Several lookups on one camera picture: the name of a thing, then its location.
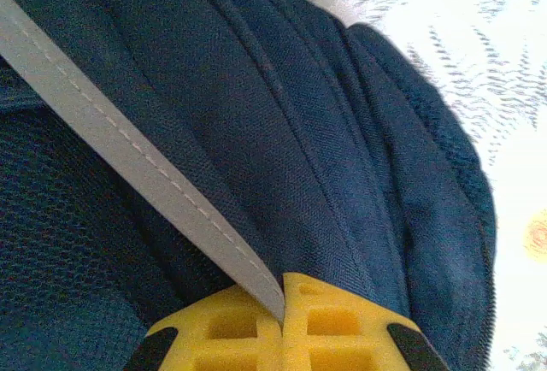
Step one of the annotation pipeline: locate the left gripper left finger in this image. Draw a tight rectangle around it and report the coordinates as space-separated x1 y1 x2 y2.
126 285 284 371

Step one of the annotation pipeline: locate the navy blue backpack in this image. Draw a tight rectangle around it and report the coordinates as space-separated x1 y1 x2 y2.
0 0 499 371

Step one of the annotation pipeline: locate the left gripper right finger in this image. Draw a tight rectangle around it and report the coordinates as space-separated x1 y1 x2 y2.
281 271 450 371

